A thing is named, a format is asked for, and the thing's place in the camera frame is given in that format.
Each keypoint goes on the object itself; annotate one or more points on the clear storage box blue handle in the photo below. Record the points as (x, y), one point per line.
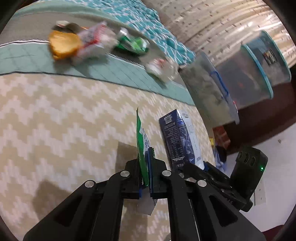
(209, 93)

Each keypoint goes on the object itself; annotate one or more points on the red white paper bag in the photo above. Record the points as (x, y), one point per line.
(165, 69)

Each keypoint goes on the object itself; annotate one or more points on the beige leaf curtain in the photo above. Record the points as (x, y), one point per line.
(218, 28)

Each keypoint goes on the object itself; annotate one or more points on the teal patterned quilt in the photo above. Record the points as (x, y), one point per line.
(145, 20)

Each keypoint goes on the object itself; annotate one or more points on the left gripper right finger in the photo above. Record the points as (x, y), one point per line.
(207, 209)

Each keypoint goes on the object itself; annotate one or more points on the clear storage bin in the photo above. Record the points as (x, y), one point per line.
(270, 58)
(245, 78)

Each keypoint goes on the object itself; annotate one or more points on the patterned bed sheet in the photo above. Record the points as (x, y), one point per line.
(63, 123)

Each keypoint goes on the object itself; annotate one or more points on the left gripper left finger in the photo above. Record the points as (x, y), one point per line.
(93, 211)

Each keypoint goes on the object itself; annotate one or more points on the red white snack bag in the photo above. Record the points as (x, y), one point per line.
(96, 41)

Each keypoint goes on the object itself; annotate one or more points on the wall socket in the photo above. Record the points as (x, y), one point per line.
(259, 194)

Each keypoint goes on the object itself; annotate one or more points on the white orange snack wrapper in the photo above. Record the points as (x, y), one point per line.
(70, 27)

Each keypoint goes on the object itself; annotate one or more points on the blue milk carton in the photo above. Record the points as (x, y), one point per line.
(181, 140)

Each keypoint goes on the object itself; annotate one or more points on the crushed green can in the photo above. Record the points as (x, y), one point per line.
(131, 44)

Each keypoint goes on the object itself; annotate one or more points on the upper clear storage bin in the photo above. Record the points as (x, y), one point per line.
(245, 78)

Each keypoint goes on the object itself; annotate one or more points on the top clear storage bin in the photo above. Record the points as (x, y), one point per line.
(270, 58)

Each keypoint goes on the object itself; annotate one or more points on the blue cloth bundle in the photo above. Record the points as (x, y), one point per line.
(220, 156)

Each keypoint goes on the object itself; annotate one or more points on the green white wrapper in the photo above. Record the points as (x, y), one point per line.
(146, 203)

